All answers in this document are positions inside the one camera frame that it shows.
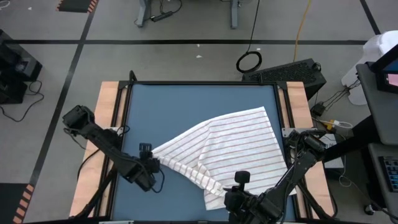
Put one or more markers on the black power strip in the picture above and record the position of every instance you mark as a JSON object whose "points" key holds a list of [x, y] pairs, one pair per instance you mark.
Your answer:
{"points": [[161, 16]]}

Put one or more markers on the light wooden side board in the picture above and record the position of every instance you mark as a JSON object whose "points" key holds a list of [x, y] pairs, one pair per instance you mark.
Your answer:
{"points": [[298, 99], [90, 186]]}

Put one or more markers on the black screen device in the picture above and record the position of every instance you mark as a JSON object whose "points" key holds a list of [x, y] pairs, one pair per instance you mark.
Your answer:
{"points": [[385, 73]]}

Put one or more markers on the black computer tower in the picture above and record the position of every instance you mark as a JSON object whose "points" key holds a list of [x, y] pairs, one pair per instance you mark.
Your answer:
{"points": [[286, 73]]}

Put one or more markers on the black diagonal stand leg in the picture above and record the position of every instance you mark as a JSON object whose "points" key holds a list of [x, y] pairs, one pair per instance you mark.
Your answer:
{"points": [[348, 143]]}

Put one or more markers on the grey desk leg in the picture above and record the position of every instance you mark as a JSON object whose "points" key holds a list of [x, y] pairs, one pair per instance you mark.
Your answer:
{"points": [[144, 12], [235, 15]]}

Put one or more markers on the white towel with red stripes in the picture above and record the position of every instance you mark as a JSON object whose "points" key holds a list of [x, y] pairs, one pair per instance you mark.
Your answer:
{"points": [[236, 140]]}

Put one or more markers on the black table frame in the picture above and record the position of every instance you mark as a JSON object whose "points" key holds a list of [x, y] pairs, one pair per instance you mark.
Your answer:
{"points": [[202, 83]]}

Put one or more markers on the white padded seat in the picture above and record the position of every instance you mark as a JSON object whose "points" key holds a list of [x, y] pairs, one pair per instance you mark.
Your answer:
{"points": [[377, 46]]}

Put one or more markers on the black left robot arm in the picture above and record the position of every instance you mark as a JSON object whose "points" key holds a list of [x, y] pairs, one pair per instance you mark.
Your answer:
{"points": [[102, 137]]}

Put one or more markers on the black caster wheel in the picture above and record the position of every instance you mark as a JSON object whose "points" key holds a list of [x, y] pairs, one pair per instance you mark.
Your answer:
{"points": [[369, 210]]}

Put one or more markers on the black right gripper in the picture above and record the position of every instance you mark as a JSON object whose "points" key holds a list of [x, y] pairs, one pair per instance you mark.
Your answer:
{"points": [[237, 203]]}

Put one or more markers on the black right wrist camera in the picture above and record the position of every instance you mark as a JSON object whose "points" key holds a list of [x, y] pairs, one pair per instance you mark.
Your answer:
{"points": [[267, 208]]}

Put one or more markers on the black mat orange-striped edge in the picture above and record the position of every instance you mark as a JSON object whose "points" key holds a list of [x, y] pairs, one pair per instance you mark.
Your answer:
{"points": [[12, 202], [76, 4]]}

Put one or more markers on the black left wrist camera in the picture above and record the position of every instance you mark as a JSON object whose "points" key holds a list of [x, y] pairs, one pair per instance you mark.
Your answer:
{"points": [[141, 182]]}

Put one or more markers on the black keyboard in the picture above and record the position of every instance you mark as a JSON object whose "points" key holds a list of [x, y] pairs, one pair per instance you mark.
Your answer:
{"points": [[391, 174]]}

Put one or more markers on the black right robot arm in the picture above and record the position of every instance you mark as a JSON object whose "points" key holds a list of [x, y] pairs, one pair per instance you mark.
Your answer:
{"points": [[298, 168]]}

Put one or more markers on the grey keyboard desk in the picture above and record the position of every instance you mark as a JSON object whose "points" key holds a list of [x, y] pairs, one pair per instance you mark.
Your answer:
{"points": [[377, 186]]}

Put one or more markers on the grey side desk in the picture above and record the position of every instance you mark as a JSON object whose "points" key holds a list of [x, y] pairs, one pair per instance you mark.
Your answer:
{"points": [[381, 112]]}

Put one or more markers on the white labelled box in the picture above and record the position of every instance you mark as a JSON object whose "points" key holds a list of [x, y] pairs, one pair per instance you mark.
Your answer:
{"points": [[329, 140]]}

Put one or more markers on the black equipment stack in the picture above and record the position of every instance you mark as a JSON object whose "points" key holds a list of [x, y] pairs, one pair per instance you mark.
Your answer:
{"points": [[12, 68]]}

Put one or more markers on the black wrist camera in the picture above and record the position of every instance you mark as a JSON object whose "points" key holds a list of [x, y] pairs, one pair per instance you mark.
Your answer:
{"points": [[267, 208], [141, 182]]}

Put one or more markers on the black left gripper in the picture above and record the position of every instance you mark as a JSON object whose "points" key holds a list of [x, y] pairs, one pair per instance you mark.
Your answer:
{"points": [[150, 166]]}

